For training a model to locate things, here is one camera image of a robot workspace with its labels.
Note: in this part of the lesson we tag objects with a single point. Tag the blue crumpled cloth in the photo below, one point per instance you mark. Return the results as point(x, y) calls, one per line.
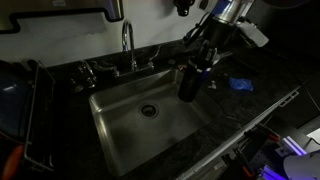
point(240, 84)

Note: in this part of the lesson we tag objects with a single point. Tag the black cylindrical cup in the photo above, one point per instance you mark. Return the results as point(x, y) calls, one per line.
point(190, 83)

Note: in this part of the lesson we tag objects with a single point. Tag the metal counter edge strip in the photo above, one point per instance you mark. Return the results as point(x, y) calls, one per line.
point(240, 133)

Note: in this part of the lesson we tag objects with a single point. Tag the crumpled clear wrapper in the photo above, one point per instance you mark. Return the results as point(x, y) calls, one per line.
point(212, 85)

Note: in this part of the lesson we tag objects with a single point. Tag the black wall mounted device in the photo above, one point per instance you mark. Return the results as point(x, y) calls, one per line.
point(183, 6)

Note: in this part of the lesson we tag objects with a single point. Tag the steel paper towel dispenser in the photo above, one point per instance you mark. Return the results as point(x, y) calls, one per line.
point(63, 13)

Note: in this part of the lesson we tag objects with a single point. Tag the dark blue plate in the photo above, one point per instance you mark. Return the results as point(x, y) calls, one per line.
point(11, 100)

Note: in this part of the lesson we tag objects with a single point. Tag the chrome gooseneck faucet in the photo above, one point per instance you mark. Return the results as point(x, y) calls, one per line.
point(130, 46)

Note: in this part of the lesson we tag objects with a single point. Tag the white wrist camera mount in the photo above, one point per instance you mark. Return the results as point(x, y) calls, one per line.
point(255, 33)

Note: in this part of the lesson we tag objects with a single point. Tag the chrome side sprayer fixture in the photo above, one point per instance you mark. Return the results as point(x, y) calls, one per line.
point(83, 77)

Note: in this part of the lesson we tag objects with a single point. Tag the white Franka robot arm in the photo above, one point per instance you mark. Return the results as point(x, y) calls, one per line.
point(233, 8)

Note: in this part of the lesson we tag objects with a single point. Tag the white rounded device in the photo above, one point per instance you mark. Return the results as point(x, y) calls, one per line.
point(301, 165)

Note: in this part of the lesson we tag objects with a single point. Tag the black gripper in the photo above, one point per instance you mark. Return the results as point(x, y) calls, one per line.
point(218, 35)

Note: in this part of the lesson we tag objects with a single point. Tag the round metal sink drain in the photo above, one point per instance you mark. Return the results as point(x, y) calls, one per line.
point(148, 110)

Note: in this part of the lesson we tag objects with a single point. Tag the stainless steel sink basin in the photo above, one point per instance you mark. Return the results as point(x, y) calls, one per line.
point(146, 123)

